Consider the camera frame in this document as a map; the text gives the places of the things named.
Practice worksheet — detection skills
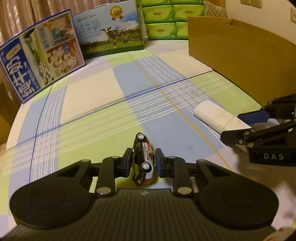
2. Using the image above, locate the open cardboard carton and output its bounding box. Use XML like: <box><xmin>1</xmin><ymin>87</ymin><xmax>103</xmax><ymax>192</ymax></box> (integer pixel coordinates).
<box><xmin>0</xmin><ymin>69</ymin><xmax>21</xmax><ymax>144</ymax></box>

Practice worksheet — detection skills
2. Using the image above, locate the single wall outlet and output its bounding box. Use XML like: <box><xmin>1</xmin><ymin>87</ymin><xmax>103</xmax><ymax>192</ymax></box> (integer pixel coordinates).
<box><xmin>290</xmin><ymin>8</ymin><xmax>296</xmax><ymax>23</ymax></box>

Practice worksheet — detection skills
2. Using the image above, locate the brown cardboard box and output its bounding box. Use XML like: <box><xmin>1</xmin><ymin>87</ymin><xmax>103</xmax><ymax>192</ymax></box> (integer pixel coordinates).
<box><xmin>188</xmin><ymin>16</ymin><xmax>295</xmax><ymax>105</ymax></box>

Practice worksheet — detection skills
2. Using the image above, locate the cow picture milk box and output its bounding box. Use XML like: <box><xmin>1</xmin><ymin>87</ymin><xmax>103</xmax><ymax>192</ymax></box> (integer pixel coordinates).
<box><xmin>73</xmin><ymin>1</ymin><xmax>144</xmax><ymax>59</ymax></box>

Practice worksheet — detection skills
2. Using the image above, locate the white oblong case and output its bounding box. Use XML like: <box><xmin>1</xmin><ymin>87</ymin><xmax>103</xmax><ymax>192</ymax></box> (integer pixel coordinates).
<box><xmin>193</xmin><ymin>100</ymin><xmax>251</xmax><ymax>134</ymax></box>

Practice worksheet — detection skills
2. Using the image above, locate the blue milk carton box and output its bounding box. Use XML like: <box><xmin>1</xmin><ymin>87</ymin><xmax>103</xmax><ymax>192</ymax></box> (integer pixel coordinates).
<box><xmin>1</xmin><ymin>9</ymin><xmax>85</xmax><ymax>103</ymax></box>

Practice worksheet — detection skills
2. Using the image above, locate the green tissue pack bundle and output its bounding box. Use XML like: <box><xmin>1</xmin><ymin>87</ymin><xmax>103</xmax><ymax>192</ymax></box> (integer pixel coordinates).
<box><xmin>137</xmin><ymin>0</ymin><xmax>205</xmax><ymax>40</ymax></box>

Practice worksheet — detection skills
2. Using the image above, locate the checkered bed sheet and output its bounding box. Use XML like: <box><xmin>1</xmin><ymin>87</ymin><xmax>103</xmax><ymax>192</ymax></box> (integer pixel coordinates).
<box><xmin>0</xmin><ymin>39</ymin><xmax>263</xmax><ymax>230</ymax></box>

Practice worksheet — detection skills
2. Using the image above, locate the beige quilted cushion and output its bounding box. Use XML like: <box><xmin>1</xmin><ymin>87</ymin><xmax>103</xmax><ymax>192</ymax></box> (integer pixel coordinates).
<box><xmin>204</xmin><ymin>1</ymin><xmax>228</xmax><ymax>18</ymax></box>

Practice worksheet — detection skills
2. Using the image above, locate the double wall socket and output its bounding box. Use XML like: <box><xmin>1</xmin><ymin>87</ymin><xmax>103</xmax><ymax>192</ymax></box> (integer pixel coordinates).
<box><xmin>240</xmin><ymin>0</ymin><xmax>262</xmax><ymax>9</ymax></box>

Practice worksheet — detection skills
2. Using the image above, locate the pink curtain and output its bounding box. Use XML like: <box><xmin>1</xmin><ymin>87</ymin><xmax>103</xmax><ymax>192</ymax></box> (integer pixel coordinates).
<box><xmin>0</xmin><ymin>0</ymin><xmax>130</xmax><ymax>46</ymax></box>

